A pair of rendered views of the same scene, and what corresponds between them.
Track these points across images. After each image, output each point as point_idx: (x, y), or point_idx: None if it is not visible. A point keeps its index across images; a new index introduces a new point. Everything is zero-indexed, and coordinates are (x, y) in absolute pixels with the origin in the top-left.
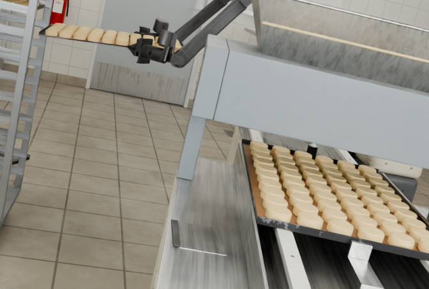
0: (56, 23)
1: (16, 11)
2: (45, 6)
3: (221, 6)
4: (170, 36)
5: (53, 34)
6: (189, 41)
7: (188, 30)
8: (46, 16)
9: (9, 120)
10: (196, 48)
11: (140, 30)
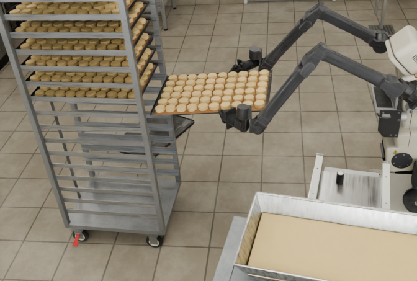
0: (169, 77)
1: (130, 103)
2: (159, 62)
3: (303, 32)
4: (245, 111)
5: (161, 111)
6: (263, 111)
7: (278, 54)
8: (162, 69)
9: (149, 173)
10: (269, 116)
11: (238, 62)
